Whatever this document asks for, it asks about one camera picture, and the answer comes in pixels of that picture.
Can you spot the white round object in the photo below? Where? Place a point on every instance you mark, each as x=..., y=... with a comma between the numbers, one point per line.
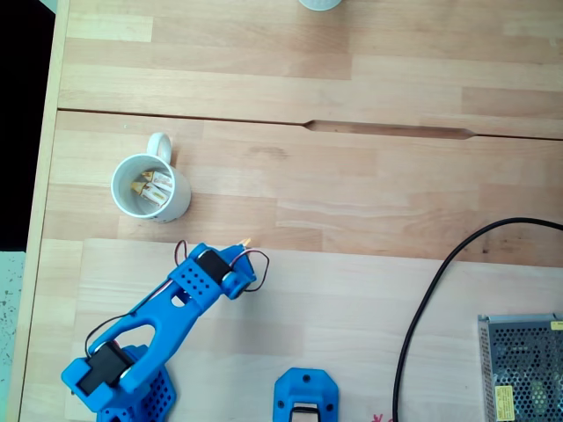
x=321, y=3

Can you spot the wooden camera post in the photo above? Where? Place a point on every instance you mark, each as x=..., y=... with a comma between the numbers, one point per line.
x=305, y=413

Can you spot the white ceramic mug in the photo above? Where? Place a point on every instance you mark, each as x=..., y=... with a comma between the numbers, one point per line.
x=123, y=193

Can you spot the yellow white sweet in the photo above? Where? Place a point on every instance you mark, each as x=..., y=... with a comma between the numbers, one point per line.
x=246, y=241

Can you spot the light wooden board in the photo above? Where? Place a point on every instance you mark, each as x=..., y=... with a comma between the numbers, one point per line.
x=334, y=316

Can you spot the perforated metal power supply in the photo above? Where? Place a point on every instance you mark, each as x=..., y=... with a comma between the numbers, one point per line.
x=519, y=365

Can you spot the blue printed stand base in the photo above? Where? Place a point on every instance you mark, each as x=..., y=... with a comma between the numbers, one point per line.
x=290, y=387

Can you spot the wrapped sweet inside mug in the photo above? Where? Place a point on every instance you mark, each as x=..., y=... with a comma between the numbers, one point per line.
x=162, y=179
x=151, y=194

